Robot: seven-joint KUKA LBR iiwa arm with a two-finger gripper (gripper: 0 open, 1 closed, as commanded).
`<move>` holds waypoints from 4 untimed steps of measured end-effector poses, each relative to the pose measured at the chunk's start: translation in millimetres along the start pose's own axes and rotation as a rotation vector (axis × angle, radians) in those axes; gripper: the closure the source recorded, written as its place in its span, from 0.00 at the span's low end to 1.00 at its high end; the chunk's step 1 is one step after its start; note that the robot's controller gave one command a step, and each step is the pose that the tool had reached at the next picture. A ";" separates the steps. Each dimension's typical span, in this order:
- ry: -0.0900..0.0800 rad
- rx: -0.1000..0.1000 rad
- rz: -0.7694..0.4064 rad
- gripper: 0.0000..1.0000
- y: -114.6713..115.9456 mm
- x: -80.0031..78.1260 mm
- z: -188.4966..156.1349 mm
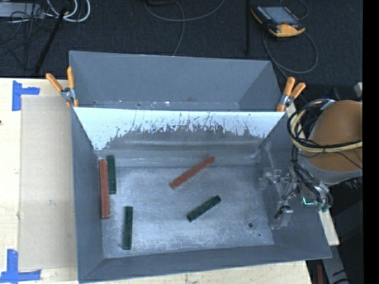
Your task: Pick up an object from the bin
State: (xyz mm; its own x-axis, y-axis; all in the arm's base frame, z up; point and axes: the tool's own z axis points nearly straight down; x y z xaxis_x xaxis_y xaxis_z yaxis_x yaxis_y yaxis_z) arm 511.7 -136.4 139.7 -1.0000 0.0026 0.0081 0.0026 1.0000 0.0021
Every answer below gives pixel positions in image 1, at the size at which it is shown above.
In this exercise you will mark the dark green flat block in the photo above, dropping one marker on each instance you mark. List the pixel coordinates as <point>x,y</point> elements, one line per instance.
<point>128,228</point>
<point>203,208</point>
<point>111,174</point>

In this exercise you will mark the red-brown flat block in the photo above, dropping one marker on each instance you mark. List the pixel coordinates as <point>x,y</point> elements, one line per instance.
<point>192,172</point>
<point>104,188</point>

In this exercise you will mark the grey metal bin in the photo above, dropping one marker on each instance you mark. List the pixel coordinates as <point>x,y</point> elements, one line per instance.
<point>183,206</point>

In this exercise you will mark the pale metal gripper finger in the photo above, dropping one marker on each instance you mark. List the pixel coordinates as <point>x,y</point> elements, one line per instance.
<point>271,178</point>
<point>285,216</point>

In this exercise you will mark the pale wood flat board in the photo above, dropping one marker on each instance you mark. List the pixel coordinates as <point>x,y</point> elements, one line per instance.
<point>44,182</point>

